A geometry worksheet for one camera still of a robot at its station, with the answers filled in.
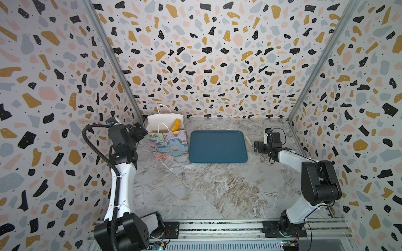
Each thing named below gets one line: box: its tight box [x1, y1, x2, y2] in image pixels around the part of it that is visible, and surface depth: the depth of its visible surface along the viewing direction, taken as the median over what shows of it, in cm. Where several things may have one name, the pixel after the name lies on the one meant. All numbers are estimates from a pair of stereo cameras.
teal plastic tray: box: [188, 130, 249, 164], surface depth 109 cm
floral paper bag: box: [146, 104, 188, 161], surface depth 89 cm
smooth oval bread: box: [169, 118, 181, 135], surface depth 91 cm
